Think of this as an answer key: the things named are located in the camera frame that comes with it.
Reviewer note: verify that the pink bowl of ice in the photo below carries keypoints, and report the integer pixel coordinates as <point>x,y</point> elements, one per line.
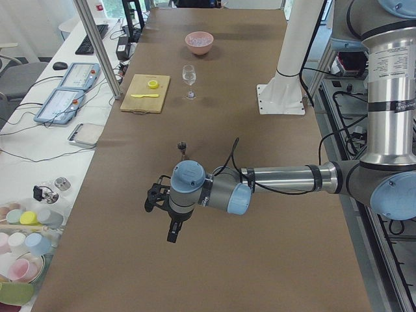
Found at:
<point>199,42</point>

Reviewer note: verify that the black power adapter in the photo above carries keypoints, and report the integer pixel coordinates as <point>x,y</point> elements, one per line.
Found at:
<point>123,48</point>

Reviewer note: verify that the aluminium frame post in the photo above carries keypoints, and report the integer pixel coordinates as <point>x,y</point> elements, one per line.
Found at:
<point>95,38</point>

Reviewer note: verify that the bamboo cutting board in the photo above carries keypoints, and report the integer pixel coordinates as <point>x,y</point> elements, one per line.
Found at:
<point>139,85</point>

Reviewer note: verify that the far blue teach pendant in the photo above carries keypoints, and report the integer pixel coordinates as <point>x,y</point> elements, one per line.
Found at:
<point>80,76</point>

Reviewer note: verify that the silver kitchen scale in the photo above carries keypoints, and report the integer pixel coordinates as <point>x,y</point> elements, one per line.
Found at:
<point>85,135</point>

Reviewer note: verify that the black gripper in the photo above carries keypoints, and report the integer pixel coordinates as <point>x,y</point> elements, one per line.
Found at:
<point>178,217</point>

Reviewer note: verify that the steel cocktail jigger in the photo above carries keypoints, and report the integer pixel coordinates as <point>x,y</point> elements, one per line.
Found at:
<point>182,147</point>

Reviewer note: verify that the clear wine glass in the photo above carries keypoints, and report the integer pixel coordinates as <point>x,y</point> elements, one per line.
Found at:
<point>189,78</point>

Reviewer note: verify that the near blue teach pendant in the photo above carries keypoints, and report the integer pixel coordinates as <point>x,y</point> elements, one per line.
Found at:
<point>60,107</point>

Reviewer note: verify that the yellow lemon slice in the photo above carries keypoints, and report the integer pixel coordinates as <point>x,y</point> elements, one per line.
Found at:
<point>153,84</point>

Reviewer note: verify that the blue teach pendant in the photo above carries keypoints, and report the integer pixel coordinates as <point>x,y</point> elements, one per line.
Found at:
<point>60,107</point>
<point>80,76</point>

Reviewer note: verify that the white camera mast base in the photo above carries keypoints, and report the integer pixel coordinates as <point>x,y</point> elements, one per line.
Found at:
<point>283,93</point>

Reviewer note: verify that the black computer mouse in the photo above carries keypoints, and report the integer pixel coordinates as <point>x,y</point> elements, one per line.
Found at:
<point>60,66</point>

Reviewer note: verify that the yellow plastic knife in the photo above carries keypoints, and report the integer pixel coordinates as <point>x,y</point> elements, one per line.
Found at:
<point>145,95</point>

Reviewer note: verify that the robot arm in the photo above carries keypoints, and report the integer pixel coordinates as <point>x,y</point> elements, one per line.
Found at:
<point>382,179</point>

